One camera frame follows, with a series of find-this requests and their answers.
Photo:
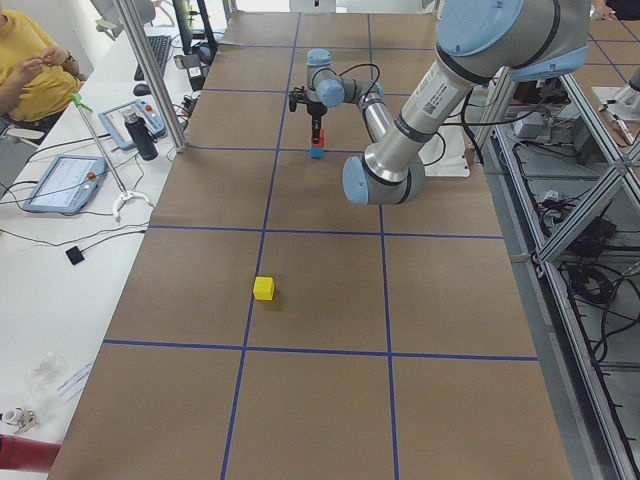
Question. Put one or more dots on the black water bottle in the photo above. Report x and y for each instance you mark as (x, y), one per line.
(139, 133)

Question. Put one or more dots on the near teach pendant tablet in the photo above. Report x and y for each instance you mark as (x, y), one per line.
(67, 185)

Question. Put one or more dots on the dark red cylinder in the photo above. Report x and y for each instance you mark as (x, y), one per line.
(22, 454)

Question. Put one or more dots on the aluminium frame post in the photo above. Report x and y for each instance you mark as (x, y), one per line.
(137, 37)

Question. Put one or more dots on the black keyboard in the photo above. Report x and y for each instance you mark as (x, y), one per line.
(160, 47)

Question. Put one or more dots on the paper label sheet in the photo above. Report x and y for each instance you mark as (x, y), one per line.
(75, 384)

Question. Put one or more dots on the black computer mouse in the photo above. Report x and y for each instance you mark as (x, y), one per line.
(141, 89)

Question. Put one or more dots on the far teach pendant tablet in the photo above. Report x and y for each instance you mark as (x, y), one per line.
(114, 122)

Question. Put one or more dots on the reacher grabber tool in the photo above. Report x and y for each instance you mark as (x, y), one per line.
(125, 194)

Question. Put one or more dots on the white camera mast column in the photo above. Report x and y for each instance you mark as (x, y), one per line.
(445, 156)

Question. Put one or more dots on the yellow block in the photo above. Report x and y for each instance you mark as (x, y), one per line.
(264, 288)

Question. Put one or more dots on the red block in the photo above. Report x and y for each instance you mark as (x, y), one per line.
(321, 139)

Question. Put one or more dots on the small black square device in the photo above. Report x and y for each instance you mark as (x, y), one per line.
(75, 255)

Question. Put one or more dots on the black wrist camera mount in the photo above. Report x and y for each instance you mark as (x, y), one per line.
(298, 95)

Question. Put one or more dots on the teach pendant tablet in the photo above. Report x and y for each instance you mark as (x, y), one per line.
(67, 185)
(114, 122)

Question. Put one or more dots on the person in yellow shirt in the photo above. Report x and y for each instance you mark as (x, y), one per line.
(38, 76)

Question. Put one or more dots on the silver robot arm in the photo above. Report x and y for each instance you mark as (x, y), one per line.
(535, 39)

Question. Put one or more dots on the blue block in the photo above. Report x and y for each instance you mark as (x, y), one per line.
(316, 152)

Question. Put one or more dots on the white metal fitting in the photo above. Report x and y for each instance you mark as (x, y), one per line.
(19, 418)

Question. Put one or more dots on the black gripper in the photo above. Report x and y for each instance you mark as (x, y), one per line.
(315, 110)

